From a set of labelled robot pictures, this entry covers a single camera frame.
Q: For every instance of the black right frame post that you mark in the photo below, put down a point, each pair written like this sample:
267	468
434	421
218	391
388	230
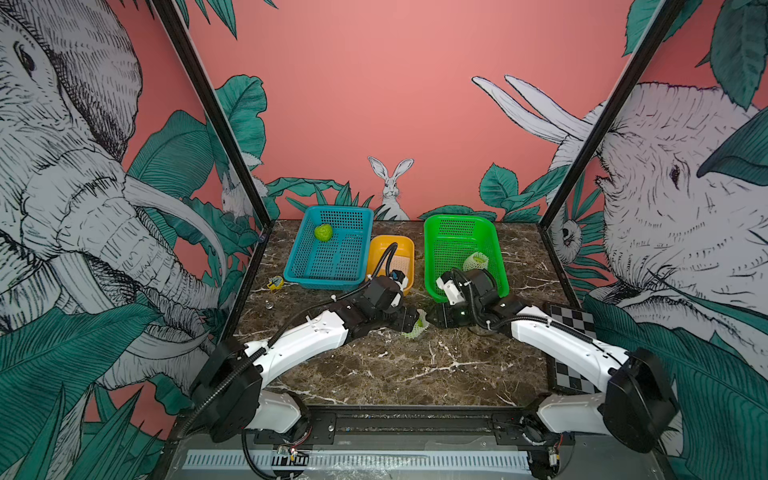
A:
660	23

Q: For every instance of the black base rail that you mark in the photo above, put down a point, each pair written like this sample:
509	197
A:
328	424

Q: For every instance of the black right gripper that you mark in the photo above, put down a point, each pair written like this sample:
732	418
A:
443	316

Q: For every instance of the teal plastic basket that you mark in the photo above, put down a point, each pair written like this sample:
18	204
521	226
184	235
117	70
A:
339	264

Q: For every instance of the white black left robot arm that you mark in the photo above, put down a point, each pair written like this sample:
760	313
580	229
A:
230	395

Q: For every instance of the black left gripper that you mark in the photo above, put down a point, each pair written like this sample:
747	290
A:
405	318

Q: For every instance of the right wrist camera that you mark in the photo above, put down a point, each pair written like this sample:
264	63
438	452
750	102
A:
451	290

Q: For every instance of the black white checkerboard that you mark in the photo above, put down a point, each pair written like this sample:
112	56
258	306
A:
574	331

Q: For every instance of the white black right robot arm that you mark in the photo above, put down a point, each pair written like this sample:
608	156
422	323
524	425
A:
634	402

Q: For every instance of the yellow plastic tub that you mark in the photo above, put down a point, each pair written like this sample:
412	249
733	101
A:
403	260

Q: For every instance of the small yellow blue object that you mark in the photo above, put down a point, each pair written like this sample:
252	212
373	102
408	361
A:
275	283

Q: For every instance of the black left frame post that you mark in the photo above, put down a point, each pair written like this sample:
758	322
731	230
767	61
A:
172	22

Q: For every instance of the bright green plastic basket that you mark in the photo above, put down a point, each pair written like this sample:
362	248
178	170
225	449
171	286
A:
450	239

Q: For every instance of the white foam net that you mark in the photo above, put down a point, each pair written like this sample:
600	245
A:
416	331
476	261

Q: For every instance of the black frame post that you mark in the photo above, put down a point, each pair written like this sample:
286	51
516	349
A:
660	23
172	22

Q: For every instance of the green custard apple back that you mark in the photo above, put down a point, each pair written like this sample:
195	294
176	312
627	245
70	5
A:
323	232

